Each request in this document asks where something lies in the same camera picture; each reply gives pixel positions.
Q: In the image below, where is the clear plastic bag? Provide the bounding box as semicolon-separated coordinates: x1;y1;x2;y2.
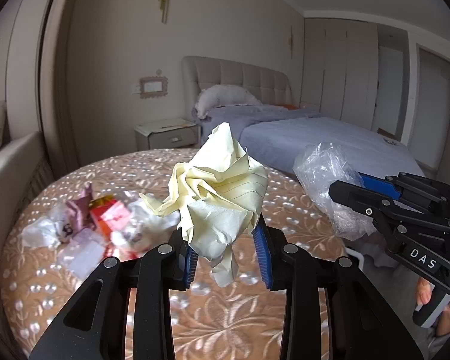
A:
292;141;380;242

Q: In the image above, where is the yellow lined paper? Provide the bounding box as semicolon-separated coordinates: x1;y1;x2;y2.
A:
140;122;268;287

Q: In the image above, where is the person's right hand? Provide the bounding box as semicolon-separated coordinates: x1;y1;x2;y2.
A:
412;278;450;336

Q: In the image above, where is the clear plastic packet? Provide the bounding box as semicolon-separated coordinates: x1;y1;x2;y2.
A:
57;228;106;281

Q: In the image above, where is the white interior door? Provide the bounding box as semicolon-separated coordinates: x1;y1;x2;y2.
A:
409;49;450;172

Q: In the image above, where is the crumpled white tissue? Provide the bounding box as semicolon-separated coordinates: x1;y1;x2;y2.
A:
21;211;67;249

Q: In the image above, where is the red snack wrapper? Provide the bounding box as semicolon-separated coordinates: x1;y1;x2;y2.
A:
88;195;131;241

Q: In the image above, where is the purple wrapper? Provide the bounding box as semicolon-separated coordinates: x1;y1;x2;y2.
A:
65;183;94;234

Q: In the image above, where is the beige built-in wardrobe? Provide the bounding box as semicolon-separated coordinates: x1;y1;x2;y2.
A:
301;18;379;130

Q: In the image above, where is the bed with lavender cover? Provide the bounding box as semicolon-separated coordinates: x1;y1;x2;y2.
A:
192;105;424;179

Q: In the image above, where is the beige tufted headboard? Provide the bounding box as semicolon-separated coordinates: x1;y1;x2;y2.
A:
181;56;293;119

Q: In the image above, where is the white ruffled pillow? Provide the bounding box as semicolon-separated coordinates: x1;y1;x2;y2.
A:
195;85;262;119

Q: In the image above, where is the beige bedside nightstand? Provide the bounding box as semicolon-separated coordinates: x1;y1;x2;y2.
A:
134;118;201;151

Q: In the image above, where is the gold wall sconce right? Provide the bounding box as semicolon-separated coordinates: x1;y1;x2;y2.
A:
288;26;294;59

